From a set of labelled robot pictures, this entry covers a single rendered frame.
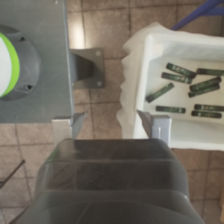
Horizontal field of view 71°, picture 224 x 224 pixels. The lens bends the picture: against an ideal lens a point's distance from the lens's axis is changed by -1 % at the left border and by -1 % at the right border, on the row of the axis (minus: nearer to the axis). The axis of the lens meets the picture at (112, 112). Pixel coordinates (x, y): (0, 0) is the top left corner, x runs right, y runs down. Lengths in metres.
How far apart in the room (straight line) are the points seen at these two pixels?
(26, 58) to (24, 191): 1.63
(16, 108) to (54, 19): 0.20
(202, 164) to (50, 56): 1.55
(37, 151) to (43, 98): 1.23
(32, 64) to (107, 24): 1.00
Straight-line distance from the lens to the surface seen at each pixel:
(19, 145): 1.63
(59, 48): 0.36
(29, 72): 0.35
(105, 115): 1.31
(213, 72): 0.91
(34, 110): 0.39
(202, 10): 0.92
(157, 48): 0.62
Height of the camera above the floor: 1.26
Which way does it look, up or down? 76 degrees down
